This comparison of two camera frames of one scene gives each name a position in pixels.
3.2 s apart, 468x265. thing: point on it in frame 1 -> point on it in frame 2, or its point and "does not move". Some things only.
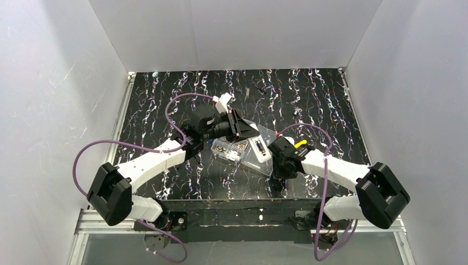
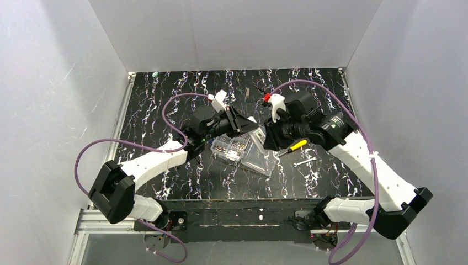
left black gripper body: x=236 y=124 does not move
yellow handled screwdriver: x=302 y=142 does not move
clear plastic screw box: x=242 y=150 does not move
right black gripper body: x=276 y=168 -> x=273 y=135
